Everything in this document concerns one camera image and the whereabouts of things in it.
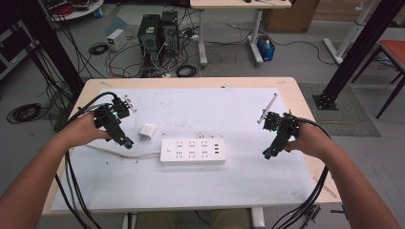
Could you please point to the small black computer tower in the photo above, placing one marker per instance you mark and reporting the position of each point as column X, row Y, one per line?
column 169, row 30

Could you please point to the grey floor mat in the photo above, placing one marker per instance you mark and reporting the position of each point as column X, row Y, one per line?
column 353, row 120

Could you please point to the round white table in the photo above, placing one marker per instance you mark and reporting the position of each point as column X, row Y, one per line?
column 79, row 9

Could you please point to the white box device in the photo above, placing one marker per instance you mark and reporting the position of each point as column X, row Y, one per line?
column 116, row 38

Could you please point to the white table mat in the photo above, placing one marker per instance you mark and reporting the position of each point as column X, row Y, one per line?
column 197, row 184

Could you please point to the person's left hand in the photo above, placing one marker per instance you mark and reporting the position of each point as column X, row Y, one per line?
column 82, row 130

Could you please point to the white metal stand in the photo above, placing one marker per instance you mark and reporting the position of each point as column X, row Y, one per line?
column 348, row 35

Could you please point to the black metal frame post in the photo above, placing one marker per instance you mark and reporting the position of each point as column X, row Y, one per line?
column 356, row 51
column 51, row 41

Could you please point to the large black computer tower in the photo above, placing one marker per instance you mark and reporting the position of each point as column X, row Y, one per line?
column 149, row 38

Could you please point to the white charger plug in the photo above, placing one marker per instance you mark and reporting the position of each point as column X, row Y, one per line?
column 147, row 131

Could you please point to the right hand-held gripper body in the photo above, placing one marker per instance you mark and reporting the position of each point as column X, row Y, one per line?
column 285, row 125

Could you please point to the wooden desk with white legs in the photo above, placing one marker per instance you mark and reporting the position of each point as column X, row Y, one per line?
column 238, row 3

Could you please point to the orange-topped table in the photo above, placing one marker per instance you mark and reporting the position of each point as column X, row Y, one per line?
column 396, row 51

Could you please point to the cardboard box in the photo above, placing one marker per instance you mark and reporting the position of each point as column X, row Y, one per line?
column 293, row 16

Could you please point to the white power strip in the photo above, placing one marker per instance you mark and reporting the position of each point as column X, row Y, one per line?
column 192, row 151

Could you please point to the wooden table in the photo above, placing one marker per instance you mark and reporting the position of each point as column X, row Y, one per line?
column 191, row 82

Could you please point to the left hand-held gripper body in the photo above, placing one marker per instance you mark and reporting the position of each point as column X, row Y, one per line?
column 112, row 122

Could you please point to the person's right hand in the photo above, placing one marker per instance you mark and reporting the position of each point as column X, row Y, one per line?
column 310, row 140

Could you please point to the blue bin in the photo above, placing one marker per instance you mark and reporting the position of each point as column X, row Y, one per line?
column 266, row 51

